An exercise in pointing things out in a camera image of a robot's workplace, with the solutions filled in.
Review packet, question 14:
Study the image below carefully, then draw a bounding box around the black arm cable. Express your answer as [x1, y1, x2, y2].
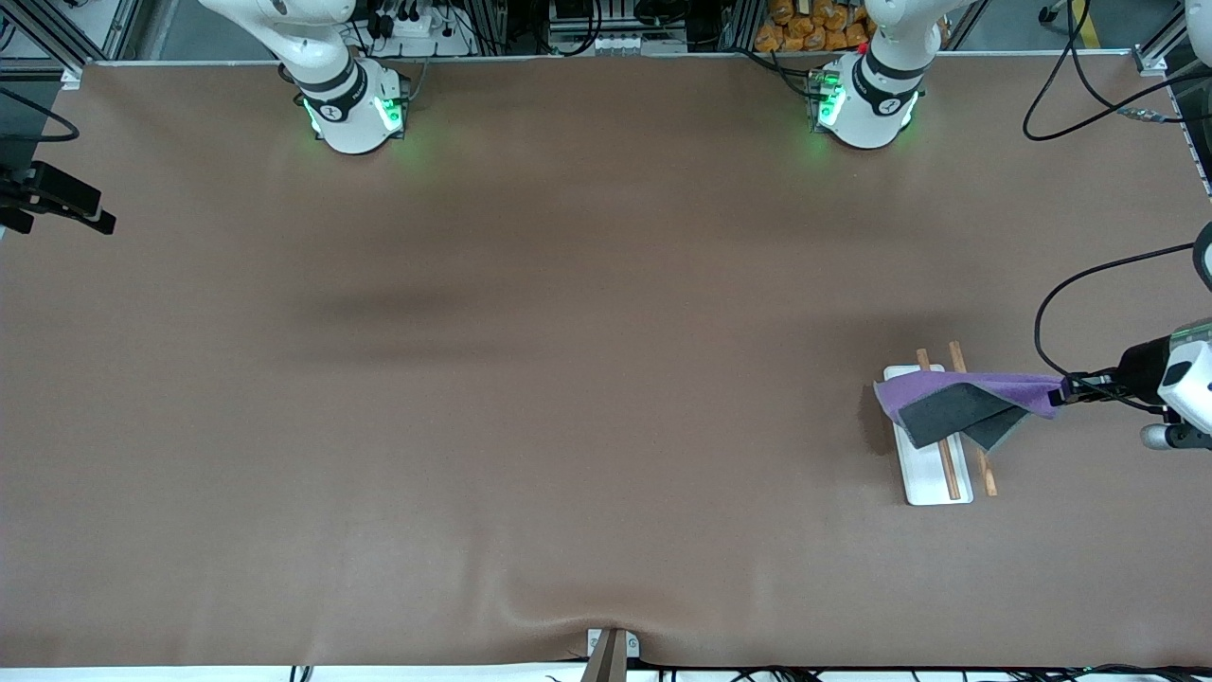
[1023, 0, 1212, 382]
[0, 85, 80, 144]

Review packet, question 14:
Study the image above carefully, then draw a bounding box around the brown camera mount bracket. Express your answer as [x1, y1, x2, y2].
[587, 628, 641, 682]

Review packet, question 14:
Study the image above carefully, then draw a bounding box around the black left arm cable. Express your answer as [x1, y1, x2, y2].
[1023, 0, 1212, 382]

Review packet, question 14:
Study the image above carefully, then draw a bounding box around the white power strip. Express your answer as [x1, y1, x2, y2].
[365, 8, 474, 58]

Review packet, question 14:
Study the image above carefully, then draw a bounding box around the pile of orange packets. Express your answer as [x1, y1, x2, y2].
[755, 0, 877, 54]

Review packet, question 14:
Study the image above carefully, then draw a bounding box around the aluminium frame post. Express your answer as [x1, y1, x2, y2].
[1134, 0, 1212, 75]
[0, 0, 143, 79]

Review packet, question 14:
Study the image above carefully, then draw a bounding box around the brown table mat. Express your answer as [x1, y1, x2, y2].
[0, 52, 1212, 670]

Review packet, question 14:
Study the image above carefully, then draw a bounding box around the purple and grey towel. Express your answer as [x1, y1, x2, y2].
[873, 370, 1067, 452]

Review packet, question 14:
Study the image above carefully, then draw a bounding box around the white connector block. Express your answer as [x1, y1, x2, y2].
[587, 33, 688, 56]

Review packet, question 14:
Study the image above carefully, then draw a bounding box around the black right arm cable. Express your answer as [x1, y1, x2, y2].
[0, 85, 80, 144]

